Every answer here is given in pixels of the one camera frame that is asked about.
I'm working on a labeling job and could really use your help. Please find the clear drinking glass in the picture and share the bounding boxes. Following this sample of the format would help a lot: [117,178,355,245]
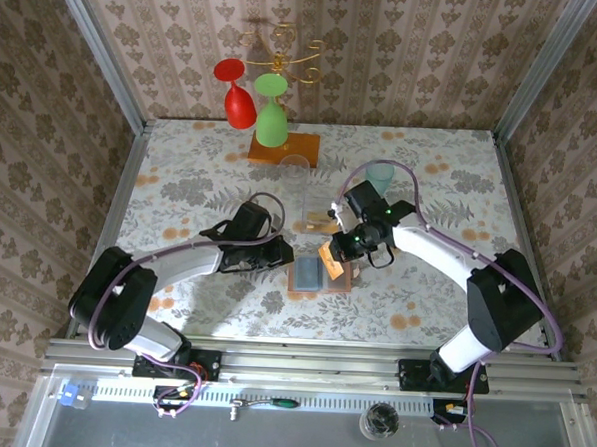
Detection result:
[279,152,312,186]

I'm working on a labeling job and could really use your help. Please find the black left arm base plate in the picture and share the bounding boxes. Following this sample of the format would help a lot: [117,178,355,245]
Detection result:
[132,344,223,383]

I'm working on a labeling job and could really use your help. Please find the gold wire glass rack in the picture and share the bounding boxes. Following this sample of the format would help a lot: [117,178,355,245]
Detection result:
[235,19,326,86]

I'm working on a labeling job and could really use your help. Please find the blue plastic connector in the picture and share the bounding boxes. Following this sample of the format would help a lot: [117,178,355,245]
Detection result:
[58,383,94,409]

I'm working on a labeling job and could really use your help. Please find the aluminium table side rail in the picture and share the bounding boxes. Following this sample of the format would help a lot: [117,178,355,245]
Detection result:
[66,116,153,344]
[479,132,572,358]

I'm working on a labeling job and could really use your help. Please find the orange credit card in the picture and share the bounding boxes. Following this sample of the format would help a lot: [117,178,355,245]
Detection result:
[316,243,349,283]

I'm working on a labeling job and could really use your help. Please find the aluminium corner post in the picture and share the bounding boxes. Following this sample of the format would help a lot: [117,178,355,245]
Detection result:
[495,0,597,145]
[40,0,156,134]

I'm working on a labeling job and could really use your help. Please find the aluminium front frame rail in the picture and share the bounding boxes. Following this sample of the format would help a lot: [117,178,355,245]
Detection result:
[39,325,591,404]

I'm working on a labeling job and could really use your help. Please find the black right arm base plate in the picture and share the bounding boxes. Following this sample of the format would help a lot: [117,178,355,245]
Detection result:
[397,357,492,397]

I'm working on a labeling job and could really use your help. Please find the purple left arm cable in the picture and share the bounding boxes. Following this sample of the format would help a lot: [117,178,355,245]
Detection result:
[82,182,287,426]

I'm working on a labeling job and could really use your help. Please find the grey metal tray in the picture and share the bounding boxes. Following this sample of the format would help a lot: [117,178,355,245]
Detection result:
[15,361,596,447]

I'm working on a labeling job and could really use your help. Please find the green wine glass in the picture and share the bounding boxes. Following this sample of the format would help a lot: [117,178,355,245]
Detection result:
[249,72,292,149]

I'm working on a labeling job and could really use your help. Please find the clear glass jar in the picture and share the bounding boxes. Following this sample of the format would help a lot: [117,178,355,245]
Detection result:
[357,400,401,443]

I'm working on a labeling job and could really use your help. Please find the teal plastic tumbler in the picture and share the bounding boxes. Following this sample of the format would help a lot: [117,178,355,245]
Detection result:
[363,159,397,195]

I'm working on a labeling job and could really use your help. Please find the red wine glass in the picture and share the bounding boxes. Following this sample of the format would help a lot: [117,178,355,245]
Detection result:
[210,57,261,131]

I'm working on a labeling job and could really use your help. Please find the black connector block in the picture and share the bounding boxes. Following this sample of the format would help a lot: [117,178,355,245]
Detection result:
[151,383,202,421]
[430,398,470,429]

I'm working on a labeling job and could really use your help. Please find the green handled ratchet tool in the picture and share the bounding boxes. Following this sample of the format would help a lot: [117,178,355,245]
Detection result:
[228,394,300,425]

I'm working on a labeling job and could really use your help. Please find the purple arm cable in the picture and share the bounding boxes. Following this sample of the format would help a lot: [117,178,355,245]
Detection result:
[329,158,575,447]
[82,182,287,426]

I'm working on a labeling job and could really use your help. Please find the clear acrylic card box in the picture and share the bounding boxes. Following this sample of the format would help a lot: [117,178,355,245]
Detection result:
[300,183,345,237]

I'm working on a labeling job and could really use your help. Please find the slotted white cable duct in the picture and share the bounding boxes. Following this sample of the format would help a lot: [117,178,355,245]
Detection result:
[91,381,438,420]

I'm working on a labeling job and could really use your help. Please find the orange wooden rack base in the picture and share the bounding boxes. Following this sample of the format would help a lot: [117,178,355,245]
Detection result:
[245,129,321,169]

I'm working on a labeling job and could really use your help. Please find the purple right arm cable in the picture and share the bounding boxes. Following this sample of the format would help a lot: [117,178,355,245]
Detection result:
[329,158,575,447]

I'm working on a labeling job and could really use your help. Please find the pink leather card holder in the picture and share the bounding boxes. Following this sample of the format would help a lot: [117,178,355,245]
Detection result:
[287,255,363,297]

